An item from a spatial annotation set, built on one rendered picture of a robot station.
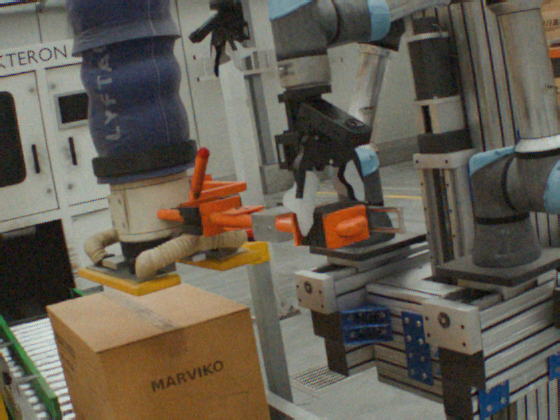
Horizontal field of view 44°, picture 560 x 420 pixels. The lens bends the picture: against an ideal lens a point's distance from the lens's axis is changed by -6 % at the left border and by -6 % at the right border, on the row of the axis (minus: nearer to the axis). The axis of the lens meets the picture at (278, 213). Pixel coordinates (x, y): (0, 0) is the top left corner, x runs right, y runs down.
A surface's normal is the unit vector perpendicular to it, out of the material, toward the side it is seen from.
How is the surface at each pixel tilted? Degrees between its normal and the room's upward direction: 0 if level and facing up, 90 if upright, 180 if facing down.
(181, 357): 90
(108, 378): 90
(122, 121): 75
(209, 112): 90
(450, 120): 90
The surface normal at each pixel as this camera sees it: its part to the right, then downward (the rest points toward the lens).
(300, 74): -0.23, 0.18
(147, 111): 0.21, -0.16
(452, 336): -0.85, 0.22
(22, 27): 0.50, 0.05
